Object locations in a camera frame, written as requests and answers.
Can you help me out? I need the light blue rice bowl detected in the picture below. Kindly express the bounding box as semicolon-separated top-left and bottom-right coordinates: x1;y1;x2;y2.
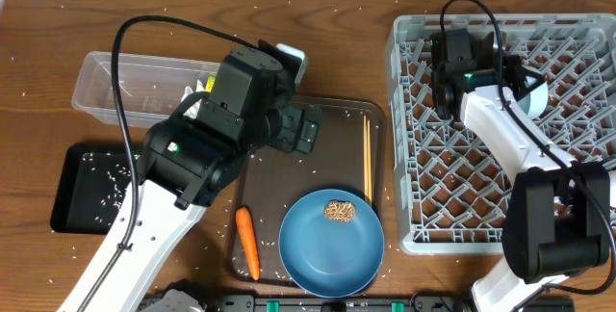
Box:
518;65;549;119

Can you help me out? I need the brown food scrap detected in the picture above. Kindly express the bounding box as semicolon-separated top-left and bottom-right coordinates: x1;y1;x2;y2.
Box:
323;200;356;222

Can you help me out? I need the green snack packet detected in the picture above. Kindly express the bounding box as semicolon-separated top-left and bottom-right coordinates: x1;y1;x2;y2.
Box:
205;75;216;92

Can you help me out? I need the white wrapper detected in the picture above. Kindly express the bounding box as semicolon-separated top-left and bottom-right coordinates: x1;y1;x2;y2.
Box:
181;80;209;119

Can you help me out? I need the orange carrot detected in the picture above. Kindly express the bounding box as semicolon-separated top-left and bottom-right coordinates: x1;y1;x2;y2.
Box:
235;207;261;280

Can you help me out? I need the blue plate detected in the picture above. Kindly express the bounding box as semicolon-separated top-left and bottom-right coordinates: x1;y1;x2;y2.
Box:
278;189;385;298

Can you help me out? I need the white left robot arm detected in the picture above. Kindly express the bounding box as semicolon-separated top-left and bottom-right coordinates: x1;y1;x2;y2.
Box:
61;41;322;311

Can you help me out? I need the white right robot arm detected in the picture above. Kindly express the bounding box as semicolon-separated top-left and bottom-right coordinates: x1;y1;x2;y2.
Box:
430;29;615;311

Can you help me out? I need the grey dishwasher rack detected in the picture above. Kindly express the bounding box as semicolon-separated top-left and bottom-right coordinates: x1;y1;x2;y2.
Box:
385;13;615;255

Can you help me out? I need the black waste tray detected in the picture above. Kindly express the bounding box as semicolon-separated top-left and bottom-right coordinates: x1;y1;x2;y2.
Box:
50;142;131;235

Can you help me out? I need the brown serving tray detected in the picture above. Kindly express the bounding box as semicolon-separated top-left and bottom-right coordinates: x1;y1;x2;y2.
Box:
230;95;386;286

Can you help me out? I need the wooden chopstick left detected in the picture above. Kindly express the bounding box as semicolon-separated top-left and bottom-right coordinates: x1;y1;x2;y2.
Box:
363;115;370;203

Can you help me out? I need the wooden chopstick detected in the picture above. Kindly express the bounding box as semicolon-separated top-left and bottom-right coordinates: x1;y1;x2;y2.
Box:
363;115;370;203
367;118;372;208

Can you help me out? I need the wooden chopstick right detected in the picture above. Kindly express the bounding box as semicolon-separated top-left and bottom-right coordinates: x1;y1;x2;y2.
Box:
367;118;372;208

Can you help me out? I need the clear plastic bin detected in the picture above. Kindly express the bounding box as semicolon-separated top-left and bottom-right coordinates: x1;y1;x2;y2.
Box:
72;51;219;128

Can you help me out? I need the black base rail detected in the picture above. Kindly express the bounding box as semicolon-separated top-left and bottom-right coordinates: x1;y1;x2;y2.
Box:
137;280;577;312

